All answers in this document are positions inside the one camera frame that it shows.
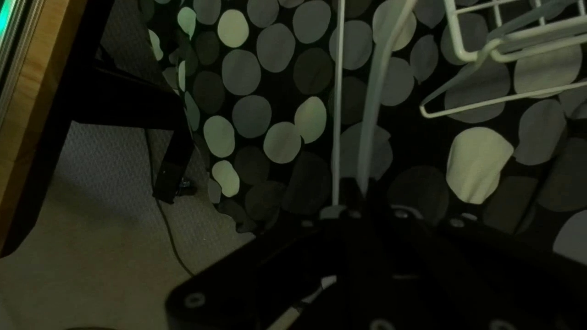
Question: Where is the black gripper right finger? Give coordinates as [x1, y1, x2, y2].
[365, 182, 587, 330]

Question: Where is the black metal stand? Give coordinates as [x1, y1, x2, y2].
[53, 0, 198, 206]

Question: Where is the white wire shelf rack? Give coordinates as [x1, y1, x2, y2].
[418, 0, 587, 122]

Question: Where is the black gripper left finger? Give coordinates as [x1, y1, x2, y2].
[163, 182, 368, 330]

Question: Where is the thin black floor cable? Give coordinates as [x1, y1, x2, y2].
[148, 182, 198, 279]

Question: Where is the black grey spotted duvet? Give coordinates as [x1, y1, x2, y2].
[139, 0, 587, 265]

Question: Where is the white plastic hanger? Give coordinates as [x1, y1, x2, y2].
[328, 0, 418, 212]

